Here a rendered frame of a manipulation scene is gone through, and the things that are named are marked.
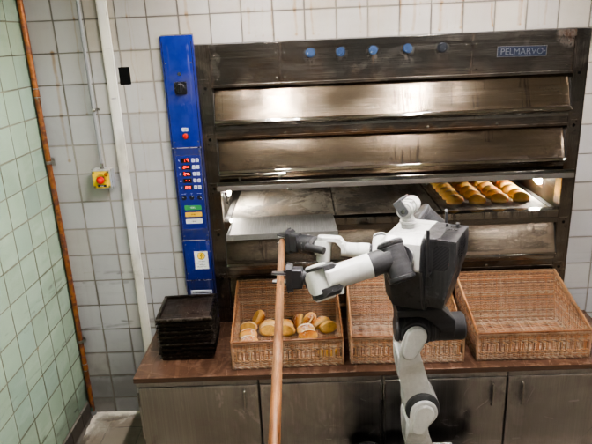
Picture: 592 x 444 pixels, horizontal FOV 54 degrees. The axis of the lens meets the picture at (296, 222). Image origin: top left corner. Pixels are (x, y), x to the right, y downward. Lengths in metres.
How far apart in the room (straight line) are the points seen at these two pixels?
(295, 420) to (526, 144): 1.83
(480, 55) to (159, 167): 1.73
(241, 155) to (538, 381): 1.85
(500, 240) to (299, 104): 1.32
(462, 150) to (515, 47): 0.56
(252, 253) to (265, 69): 0.98
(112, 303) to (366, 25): 2.03
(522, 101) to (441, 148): 0.45
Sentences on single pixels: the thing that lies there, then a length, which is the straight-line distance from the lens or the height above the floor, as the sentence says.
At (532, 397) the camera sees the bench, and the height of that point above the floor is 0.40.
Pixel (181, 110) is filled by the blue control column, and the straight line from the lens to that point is 3.01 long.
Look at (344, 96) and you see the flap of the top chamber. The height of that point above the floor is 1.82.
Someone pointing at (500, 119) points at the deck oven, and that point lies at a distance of 3.16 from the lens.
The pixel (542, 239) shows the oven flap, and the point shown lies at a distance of 3.41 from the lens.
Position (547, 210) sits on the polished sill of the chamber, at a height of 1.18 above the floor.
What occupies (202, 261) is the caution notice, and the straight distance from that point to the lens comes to 3.20.
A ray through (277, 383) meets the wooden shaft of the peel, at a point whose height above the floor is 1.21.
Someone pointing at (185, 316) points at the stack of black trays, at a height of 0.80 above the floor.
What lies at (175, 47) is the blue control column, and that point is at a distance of 2.99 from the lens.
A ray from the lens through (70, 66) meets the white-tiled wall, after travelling 3.17.
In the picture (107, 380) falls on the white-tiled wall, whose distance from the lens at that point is 3.72.
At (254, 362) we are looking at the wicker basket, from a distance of 2.90.
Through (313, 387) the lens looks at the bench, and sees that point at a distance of 2.91.
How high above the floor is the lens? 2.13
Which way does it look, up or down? 18 degrees down
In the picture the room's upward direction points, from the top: 3 degrees counter-clockwise
